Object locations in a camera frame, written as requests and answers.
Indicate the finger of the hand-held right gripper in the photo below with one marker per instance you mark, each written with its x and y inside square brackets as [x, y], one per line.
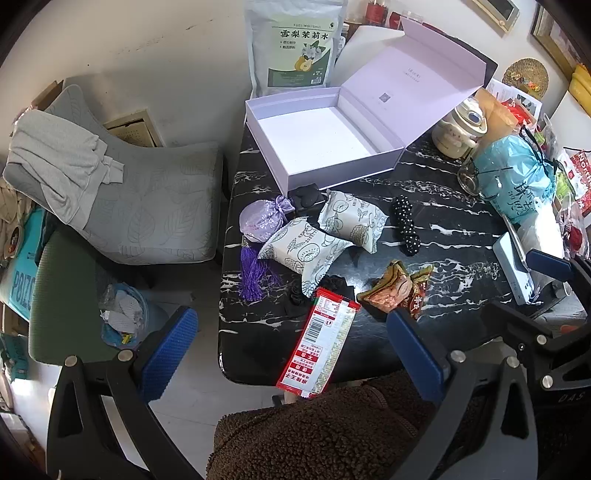
[526, 323]
[549, 265]

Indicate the grey leaf-patterned chair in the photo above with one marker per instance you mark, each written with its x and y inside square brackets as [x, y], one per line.
[157, 198]

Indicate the blue plastic bag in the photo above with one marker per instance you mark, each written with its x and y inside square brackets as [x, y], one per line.
[512, 175]

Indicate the white plastic bag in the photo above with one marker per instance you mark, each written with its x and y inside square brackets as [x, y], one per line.
[540, 230]

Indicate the dark picture frame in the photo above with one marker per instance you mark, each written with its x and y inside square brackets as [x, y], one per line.
[556, 39]

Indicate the red printed packet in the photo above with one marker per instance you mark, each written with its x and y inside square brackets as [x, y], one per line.
[581, 175]

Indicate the white power bank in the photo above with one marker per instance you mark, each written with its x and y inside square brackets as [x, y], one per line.
[512, 267]

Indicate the orange paper bag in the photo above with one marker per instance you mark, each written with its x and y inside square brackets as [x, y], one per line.
[501, 115]

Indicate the grey garment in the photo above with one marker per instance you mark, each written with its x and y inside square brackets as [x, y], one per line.
[55, 157]

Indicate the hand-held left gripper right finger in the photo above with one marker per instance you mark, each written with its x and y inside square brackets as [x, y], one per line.
[415, 355]

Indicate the clear glass dish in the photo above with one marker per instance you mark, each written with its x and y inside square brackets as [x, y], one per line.
[467, 177]

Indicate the yellow container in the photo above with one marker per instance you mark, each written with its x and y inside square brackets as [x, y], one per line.
[581, 90]

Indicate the white lidded mug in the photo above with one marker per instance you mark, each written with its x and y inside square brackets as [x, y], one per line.
[455, 134]

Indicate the green chair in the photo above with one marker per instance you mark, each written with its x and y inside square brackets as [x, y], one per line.
[64, 295]

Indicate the black white-dotted hair accessory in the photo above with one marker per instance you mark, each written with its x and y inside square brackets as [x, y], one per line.
[406, 226]

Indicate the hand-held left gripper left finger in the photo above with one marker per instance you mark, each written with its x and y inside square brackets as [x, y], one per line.
[168, 353]

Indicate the black hair claw clip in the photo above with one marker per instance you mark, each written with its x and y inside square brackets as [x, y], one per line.
[307, 196]

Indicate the green white tea pouch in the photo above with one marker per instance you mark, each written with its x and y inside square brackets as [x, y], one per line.
[295, 46]

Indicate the brown fleece clothing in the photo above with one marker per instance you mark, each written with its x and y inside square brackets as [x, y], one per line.
[323, 434]

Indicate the gold picture frame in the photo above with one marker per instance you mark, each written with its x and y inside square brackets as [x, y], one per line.
[496, 11]

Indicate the lavender gift box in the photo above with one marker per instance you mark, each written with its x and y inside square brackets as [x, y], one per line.
[323, 134]

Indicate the teal printed box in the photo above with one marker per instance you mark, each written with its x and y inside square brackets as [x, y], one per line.
[21, 277]

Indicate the purple tasselled sachet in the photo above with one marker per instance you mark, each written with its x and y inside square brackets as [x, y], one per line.
[261, 221]

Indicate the gold red snack packet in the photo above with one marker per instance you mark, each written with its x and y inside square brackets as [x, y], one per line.
[392, 290]

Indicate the beige wall vent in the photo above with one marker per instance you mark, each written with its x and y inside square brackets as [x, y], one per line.
[134, 129]

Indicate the black scrunchie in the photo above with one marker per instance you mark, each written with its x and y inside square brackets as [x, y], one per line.
[332, 284]

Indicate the white printed leaflet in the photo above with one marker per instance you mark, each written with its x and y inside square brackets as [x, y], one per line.
[508, 92]

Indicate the trash bin with paper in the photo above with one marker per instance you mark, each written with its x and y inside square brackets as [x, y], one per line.
[122, 314]

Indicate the white printed pastry packet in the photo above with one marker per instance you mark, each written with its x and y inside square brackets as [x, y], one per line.
[300, 247]
[351, 217]

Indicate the round woven mat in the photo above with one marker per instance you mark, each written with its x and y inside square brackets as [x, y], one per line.
[524, 76]

